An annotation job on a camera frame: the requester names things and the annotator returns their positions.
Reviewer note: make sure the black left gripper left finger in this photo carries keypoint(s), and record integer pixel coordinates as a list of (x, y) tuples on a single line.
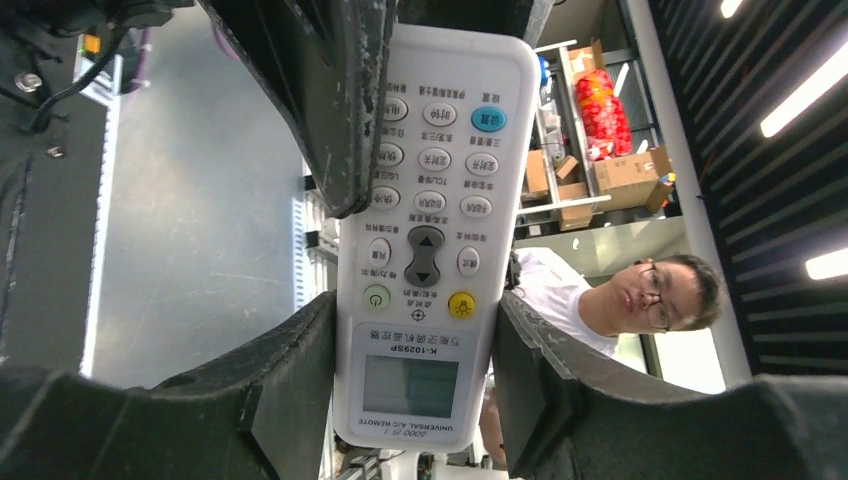
[(256, 412)]

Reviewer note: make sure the red mesh bag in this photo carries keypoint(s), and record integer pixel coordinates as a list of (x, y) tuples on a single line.
[(606, 126)]

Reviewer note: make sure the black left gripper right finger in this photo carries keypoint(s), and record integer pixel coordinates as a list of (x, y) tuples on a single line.
[(569, 412)]

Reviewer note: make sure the cardboard box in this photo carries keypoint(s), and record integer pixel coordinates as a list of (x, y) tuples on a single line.
[(639, 180)]

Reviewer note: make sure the white remote control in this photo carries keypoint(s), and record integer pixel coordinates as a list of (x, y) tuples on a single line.
[(421, 270)]

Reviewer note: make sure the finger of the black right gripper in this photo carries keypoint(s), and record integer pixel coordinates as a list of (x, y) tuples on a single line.
[(323, 65)]

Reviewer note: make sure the person in white shirt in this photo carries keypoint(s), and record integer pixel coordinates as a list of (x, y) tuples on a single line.
[(677, 293)]

